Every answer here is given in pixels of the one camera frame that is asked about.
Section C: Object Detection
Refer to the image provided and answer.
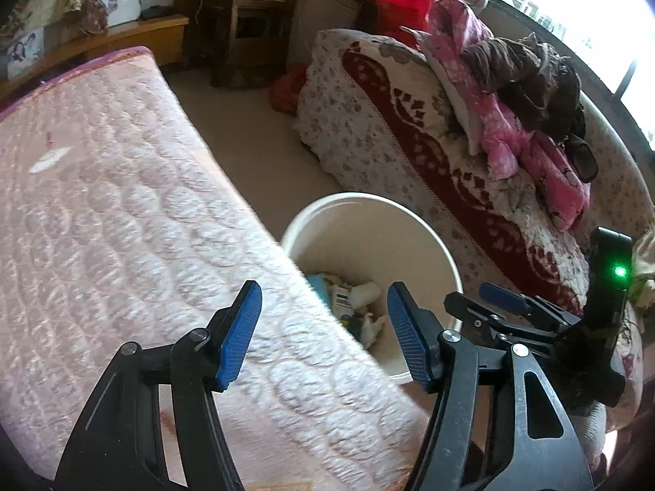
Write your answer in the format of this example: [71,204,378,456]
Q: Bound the wooden rack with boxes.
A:
[202,0,308,88]

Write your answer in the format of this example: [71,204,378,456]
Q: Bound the white bucket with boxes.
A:
[280,191,465,385]

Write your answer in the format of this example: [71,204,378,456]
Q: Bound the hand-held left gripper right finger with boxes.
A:
[387,281,594,491]

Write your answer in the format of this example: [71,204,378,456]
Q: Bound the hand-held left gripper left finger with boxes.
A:
[56,280,263,491]

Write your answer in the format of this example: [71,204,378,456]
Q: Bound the window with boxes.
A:
[491,0,655,139]

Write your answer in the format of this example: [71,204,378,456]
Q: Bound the floral quilt with red pattern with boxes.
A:
[294,28,655,461]

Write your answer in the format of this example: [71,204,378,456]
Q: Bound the bright red bag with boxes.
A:
[375,0,436,36]

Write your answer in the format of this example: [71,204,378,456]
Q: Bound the pink printed garment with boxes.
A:
[417,0,592,233]

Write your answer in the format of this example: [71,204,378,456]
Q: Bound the framed photo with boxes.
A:
[6,31,46,80]

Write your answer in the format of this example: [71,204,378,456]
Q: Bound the white tissue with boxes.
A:
[350,280,384,308]

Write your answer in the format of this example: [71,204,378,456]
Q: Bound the orange red bag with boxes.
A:
[270,63,309,115]

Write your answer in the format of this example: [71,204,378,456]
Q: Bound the brown garment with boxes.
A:
[463,33,587,144]

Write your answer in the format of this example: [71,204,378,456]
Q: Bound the pink quilted mattress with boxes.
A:
[0,46,436,491]

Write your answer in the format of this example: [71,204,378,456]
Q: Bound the cardboard box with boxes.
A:
[291,0,364,77]

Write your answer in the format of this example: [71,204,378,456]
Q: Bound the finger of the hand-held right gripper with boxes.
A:
[479,282,584,336]
[444,291,558,354]

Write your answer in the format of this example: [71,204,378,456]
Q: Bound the black sunglasses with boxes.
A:
[565,133,599,184]

